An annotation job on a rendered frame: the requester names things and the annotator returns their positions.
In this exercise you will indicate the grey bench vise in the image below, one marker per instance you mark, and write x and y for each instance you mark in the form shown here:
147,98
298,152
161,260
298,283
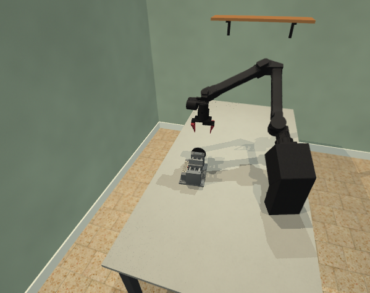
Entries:
194,169

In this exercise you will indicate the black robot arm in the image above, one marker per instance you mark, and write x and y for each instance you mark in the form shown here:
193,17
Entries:
277,126

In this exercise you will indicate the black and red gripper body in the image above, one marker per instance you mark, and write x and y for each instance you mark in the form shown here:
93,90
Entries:
203,117

